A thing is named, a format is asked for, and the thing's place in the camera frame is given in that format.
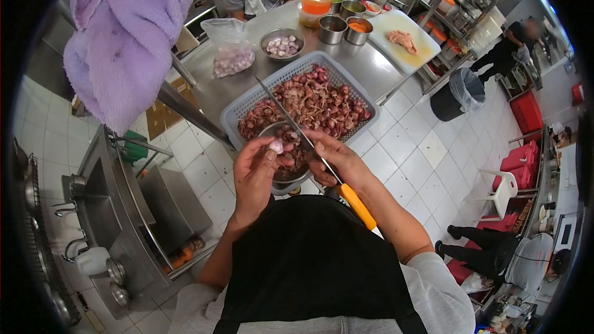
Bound person's left index finger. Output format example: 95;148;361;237
245;137;284;153

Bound steel container with sauce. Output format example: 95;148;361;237
340;0;368;19

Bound raw chicken piece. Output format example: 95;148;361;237
385;30;419;55

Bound stainless steel sink unit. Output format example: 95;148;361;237
52;124;215;322

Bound person's right fingers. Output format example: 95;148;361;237
306;157;342;187

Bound steel bowl of shallot peels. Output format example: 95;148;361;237
257;121;317;184

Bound white plastic chair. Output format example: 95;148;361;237
473;170;519;222

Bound shallow steel bowl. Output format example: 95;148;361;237
259;28;306;61

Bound stack of red crates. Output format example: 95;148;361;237
492;141;540;191

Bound orange lidded plastic tub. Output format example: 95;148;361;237
298;0;335;29

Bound steel kitchen shelf rack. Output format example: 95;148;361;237
417;0;521;96

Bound purple fluffy towel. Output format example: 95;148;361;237
62;0;200;136

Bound brown cardboard sheet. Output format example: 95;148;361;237
146;76;200;141

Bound person's body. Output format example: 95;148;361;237
167;194;477;334

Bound person's right hand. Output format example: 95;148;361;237
301;129;373;194

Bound person's left hand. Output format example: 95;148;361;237
231;137;296;223

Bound person's right thumb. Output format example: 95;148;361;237
301;130;336;158

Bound steel container with carrot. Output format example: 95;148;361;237
345;16;375;46

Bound white cutting board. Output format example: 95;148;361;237
368;9;442;75

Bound empty round steel container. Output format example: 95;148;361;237
318;15;348;45

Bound person's left thumb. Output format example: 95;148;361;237
258;148;280;178

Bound white plastic jug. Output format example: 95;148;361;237
74;246;111;276

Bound black lined trash bin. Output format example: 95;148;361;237
430;67;486;122

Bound clear plastic bag of shallots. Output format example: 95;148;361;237
200;18;257;79

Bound grey plastic basket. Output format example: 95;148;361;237
220;50;381;151

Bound yellow handled kitchen knife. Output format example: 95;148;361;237
255;76;378;232

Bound pile of unpeeled red shallots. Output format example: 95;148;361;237
238;64;372;142

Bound green plastic container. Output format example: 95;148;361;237
121;129;149;164

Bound heap of peeled shallots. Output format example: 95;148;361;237
266;35;300;58

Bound red plastic crate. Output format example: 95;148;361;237
509;91;544;135

